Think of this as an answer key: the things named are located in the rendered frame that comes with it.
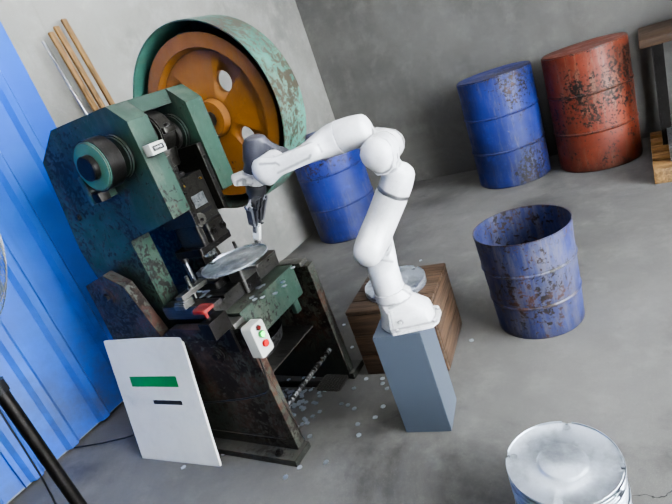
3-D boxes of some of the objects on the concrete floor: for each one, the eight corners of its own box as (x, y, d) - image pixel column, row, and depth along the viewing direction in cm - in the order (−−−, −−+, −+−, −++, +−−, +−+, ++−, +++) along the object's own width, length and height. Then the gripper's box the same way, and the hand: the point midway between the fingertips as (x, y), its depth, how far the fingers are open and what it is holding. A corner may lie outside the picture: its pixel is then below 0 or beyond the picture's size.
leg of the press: (311, 445, 210) (225, 254, 180) (297, 467, 201) (204, 270, 171) (168, 425, 260) (81, 273, 230) (151, 442, 252) (59, 286, 221)
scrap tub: (592, 290, 243) (576, 198, 227) (586, 342, 211) (567, 239, 195) (504, 294, 266) (483, 211, 250) (486, 342, 234) (461, 250, 218)
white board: (220, 466, 217) (180, 336, 207) (142, 458, 242) (103, 341, 232) (221, 464, 218) (182, 335, 208) (144, 456, 243) (105, 340, 233)
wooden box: (462, 322, 255) (445, 262, 243) (450, 370, 224) (429, 304, 212) (389, 329, 273) (369, 273, 262) (368, 374, 242) (344, 313, 230)
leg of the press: (364, 364, 251) (300, 197, 221) (354, 379, 242) (287, 208, 212) (231, 360, 301) (164, 224, 271) (219, 373, 293) (149, 233, 262)
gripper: (254, 192, 180) (255, 249, 192) (274, 179, 190) (274, 234, 202) (236, 187, 182) (239, 243, 195) (257, 175, 192) (258, 229, 205)
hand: (257, 231), depth 197 cm, fingers closed
